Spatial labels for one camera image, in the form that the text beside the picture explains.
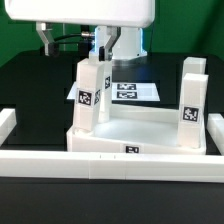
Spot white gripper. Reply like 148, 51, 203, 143
4, 0, 155, 61

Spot white desk top tray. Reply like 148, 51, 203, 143
67, 104, 206, 155

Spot fiducial marker sheet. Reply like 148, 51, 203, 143
66, 82, 161, 102

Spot white left fence block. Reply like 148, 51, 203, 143
0, 108, 17, 146

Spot white fence block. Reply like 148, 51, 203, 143
207, 113, 224, 156
0, 108, 17, 146

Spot white front fence bar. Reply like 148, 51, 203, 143
0, 150, 224, 183

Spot white right fence block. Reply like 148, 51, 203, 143
207, 113, 224, 156

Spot black cables with connectors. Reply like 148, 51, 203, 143
53, 23, 96, 52

